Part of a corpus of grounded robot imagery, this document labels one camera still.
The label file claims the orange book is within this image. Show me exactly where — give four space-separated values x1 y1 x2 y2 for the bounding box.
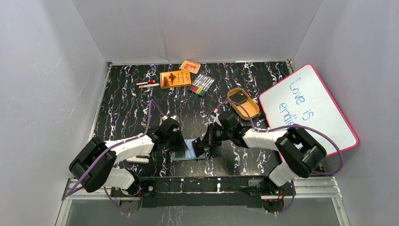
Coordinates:
160 70 192 89

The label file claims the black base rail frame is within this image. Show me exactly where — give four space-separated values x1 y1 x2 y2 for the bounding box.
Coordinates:
109 176 295 216

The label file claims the green card holder wallet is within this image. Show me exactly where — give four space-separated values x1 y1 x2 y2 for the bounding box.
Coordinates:
171 139 209 161

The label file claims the white stapler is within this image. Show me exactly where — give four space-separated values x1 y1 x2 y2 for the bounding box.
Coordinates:
126 154 150 164

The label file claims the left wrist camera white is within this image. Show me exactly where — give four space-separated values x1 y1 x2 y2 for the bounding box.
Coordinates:
162 115 180 123

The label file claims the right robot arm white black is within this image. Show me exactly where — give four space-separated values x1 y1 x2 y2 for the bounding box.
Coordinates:
198 112 327 195

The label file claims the red capped white marker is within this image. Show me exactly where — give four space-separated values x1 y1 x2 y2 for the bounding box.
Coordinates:
136 80 155 86

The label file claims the tan oval tray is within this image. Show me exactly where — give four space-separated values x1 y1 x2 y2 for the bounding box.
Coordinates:
227 88 260 121

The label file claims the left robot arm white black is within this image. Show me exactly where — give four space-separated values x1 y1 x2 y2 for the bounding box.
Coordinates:
69 116 187 196

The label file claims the white marker pen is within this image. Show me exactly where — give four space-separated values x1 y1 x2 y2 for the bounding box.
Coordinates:
139 83 160 89

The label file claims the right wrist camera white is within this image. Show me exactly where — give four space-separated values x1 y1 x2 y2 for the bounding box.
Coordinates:
211 109 221 126

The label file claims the black credit cards stack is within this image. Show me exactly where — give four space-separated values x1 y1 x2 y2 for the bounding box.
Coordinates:
230 91 248 105

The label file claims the small orange card box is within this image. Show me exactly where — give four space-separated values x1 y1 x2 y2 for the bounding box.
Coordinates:
179 60 201 74

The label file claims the coloured marker pen set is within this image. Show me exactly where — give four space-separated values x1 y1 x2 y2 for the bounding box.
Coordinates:
188 74 215 97

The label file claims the black VIP credit card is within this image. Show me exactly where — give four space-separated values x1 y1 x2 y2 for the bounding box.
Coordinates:
175 151 185 158

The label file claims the white board pink frame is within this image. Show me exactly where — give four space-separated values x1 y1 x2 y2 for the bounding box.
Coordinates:
259 64 359 151

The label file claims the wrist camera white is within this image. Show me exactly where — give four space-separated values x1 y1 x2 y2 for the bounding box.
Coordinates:
211 109 221 126
162 115 180 123

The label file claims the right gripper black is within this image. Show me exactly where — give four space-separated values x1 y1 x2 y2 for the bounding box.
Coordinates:
199 123 232 147

